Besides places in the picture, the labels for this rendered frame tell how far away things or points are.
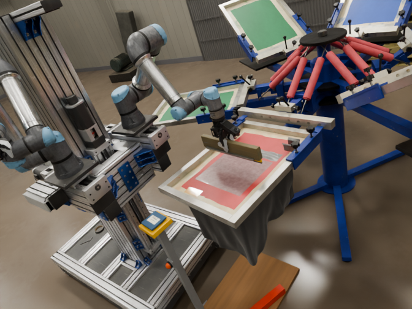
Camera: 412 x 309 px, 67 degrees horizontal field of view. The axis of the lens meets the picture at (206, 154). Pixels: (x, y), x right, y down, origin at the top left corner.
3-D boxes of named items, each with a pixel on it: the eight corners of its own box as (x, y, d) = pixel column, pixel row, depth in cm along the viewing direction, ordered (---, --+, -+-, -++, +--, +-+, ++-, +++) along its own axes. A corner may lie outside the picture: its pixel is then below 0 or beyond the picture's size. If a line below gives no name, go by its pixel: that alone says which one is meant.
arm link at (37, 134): (14, 58, 146) (61, 145, 137) (-11, 67, 143) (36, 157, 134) (2, 43, 135) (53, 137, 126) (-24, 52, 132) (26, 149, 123)
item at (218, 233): (255, 268, 172) (236, 212, 150) (199, 236, 203) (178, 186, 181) (258, 264, 173) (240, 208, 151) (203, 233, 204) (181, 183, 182)
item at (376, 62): (358, 121, 187) (357, 103, 181) (253, 108, 242) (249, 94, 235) (405, 65, 228) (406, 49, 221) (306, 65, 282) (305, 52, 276)
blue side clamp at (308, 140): (295, 170, 165) (293, 159, 161) (287, 167, 168) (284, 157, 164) (322, 140, 180) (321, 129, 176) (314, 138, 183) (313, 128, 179)
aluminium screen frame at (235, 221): (236, 228, 140) (234, 223, 138) (160, 192, 181) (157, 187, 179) (320, 137, 180) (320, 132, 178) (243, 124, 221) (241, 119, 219)
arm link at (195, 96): (179, 97, 162) (194, 98, 155) (194, 87, 168) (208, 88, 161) (184, 111, 166) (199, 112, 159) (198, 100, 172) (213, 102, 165)
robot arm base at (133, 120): (118, 128, 198) (111, 114, 193) (134, 116, 207) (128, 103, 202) (133, 130, 189) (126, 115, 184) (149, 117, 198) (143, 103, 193)
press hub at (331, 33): (348, 203, 258) (337, 40, 189) (304, 189, 286) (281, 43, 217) (368, 175, 278) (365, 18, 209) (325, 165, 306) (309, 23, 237)
